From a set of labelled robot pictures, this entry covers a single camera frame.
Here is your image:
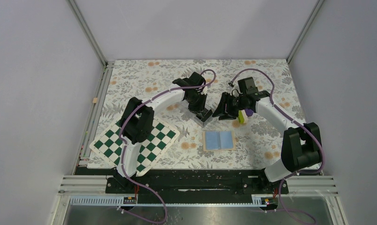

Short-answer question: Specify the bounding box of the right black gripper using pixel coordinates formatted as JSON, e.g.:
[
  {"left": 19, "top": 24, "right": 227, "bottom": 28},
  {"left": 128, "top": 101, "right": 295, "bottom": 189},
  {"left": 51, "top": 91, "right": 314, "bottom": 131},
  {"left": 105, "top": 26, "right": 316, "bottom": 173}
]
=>
[{"left": 212, "top": 91, "right": 247, "bottom": 120}]

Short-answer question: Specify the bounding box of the tan card holder wallet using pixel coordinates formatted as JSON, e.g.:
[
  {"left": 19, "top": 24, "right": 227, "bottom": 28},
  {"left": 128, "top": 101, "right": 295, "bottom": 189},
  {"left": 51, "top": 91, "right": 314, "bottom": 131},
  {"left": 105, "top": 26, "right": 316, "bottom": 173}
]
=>
[{"left": 202, "top": 130, "right": 237, "bottom": 151}]

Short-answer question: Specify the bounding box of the black credit card stack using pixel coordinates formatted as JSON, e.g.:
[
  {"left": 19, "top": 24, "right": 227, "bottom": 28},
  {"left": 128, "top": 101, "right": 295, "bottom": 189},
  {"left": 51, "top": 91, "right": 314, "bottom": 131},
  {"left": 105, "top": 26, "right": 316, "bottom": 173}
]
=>
[{"left": 196, "top": 111, "right": 213, "bottom": 123}]

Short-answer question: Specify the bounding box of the clear acrylic card box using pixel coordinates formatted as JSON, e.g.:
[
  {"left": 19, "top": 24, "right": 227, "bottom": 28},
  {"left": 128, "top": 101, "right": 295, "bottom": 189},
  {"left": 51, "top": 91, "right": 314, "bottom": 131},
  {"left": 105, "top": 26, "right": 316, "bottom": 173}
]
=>
[{"left": 178, "top": 101, "right": 213, "bottom": 128}]

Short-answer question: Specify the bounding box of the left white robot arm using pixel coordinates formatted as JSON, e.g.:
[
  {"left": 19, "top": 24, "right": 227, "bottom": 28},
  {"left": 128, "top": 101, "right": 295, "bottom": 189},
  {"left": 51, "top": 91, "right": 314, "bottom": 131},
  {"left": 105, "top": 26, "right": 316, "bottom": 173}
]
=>
[{"left": 117, "top": 72, "right": 214, "bottom": 193}]

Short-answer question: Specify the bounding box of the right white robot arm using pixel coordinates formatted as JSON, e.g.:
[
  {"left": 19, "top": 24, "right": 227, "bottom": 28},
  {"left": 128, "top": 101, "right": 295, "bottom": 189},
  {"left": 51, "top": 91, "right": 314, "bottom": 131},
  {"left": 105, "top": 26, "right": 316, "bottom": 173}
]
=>
[{"left": 212, "top": 77, "right": 322, "bottom": 193}]

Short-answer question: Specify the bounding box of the green purple toy brick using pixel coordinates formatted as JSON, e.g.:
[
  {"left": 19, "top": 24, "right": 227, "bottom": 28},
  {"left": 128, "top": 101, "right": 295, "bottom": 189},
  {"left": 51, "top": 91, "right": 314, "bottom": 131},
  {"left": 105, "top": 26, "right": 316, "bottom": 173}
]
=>
[{"left": 238, "top": 109, "right": 254, "bottom": 124}]

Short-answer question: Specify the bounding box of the green white chessboard mat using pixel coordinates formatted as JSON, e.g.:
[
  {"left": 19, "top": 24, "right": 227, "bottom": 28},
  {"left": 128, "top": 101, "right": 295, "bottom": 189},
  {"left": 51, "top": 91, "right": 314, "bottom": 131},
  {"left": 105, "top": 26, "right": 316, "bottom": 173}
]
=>
[{"left": 89, "top": 117, "right": 180, "bottom": 177}]

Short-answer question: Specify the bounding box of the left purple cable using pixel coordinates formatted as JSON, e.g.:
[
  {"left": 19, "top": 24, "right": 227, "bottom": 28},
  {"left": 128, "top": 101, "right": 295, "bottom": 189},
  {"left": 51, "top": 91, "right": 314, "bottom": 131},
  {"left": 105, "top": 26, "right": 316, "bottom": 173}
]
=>
[{"left": 117, "top": 68, "right": 217, "bottom": 225}]

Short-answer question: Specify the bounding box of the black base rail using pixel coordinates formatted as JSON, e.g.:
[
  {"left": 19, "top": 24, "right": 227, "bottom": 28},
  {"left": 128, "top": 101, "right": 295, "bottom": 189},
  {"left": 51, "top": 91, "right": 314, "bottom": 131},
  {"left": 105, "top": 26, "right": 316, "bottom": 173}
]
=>
[{"left": 74, "top": 167, "right": 322, "bottom": 206}]

